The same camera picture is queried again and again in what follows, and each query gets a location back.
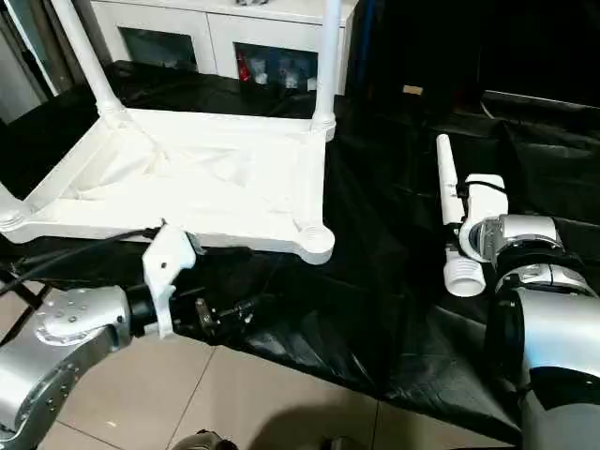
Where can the white cabinet with glass doors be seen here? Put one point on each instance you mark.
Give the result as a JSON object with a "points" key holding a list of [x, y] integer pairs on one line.
{"points": [[211, 28]]}

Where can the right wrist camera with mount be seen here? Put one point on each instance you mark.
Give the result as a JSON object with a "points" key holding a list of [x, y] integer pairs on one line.
{"points": [[487, 197]]}

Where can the dark brown round object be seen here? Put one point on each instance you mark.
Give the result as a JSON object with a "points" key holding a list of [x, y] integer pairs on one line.
{"points": [[206, 440]]}

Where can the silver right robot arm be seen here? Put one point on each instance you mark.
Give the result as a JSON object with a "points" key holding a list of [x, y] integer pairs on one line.
{"points": [[562, 328]]}

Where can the grey curtain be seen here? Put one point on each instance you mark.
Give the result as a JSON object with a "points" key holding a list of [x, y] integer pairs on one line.
{"points": [[61, 47]]}

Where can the black metal folding stand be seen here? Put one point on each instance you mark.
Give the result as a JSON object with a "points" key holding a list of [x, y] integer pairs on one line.
{"points": [[23, 293]]}

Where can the white plastic table leg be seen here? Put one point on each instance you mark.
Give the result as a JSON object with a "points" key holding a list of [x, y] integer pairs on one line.
{"points": [[328, 56], [89, 61], [447, 187], [11, 220]]}

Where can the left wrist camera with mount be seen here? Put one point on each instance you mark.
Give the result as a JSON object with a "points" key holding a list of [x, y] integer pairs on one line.
{"points": [[164, 253]]}

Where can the small beige label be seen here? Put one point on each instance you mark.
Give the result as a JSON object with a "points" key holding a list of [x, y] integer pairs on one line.
{"points": [[412, 89]]}

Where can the black low shelf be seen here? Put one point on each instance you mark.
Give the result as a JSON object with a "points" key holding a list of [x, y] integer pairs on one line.
{"points": [[539, 100]]}

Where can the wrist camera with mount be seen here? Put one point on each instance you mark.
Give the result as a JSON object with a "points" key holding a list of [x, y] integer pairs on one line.
{"points": [[487, 197], [164, 253]]}

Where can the white plastic table top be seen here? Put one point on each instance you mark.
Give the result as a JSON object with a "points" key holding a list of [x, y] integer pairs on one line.
{"points": [[211, 187]]}

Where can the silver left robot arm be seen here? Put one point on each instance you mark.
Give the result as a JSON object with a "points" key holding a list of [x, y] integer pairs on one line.
{"points": [[70, 328]]}

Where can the black work mat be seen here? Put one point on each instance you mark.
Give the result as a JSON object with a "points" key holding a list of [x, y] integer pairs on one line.
{"points": [[375, 211]]}

